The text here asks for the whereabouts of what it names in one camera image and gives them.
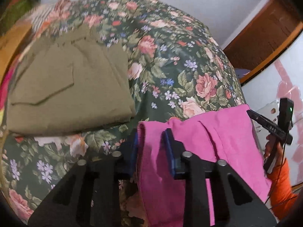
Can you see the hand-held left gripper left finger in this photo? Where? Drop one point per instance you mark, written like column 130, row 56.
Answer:
column 134, row 151

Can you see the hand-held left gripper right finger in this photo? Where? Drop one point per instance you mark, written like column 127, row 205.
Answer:
column 171, row 156

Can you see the pink pants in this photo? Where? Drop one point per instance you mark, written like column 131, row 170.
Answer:
column 203, row 141

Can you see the person's right forearm orange sleeve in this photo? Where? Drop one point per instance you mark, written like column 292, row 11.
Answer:
column 281, row 186

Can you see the folded olive green pants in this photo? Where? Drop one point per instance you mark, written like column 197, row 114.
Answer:
column 68, row 85

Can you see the person's right hand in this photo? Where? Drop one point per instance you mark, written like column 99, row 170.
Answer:
column 272, row 150

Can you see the white cabinet with pink stickers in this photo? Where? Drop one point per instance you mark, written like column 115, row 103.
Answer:
column 279, row 80

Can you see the floral bedspread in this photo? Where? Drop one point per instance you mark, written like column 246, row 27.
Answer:
column 170, row 59

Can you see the striped floral pillow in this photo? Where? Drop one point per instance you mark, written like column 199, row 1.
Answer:
column 49, row 14

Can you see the brown wooden door frame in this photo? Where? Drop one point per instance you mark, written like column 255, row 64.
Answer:
column 262, row 35

